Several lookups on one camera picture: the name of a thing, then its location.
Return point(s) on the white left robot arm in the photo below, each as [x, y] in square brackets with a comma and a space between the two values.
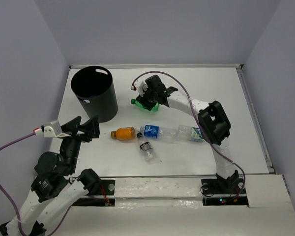
[51, 193]

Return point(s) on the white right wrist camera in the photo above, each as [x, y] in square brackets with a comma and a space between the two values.
[140, 87]

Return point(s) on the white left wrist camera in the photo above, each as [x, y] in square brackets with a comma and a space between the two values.
[50, 129]

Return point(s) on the green crushed plastic bottle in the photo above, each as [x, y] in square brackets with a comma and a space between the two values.
[154, 107]

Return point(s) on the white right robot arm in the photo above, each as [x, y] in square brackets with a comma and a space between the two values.
[210, 118]

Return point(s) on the orange juice bottle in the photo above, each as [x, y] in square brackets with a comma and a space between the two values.
[124, 134]

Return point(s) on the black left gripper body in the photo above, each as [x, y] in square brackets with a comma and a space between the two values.
[74, 136]

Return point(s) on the black round plastic bin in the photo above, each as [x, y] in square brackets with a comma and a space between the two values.
[94, 88]

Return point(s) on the small clear bottle black cap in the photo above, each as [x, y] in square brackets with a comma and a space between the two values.
[146, 149]

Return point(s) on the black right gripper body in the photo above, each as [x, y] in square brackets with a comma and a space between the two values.
[151, 96]

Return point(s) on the blue label Pocari Sweat bottle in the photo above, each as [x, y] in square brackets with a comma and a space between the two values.
[158, 133]

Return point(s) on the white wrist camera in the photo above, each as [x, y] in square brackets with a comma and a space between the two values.
[50, 129]
[140, 87]

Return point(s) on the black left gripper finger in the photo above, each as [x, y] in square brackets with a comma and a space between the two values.
[72, 126]
[90, 128]

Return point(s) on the clear bottle white green label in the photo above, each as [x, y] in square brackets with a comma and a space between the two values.
[188, 133]

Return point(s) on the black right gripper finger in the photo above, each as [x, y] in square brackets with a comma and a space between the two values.
[163, 94]
[143, 102]

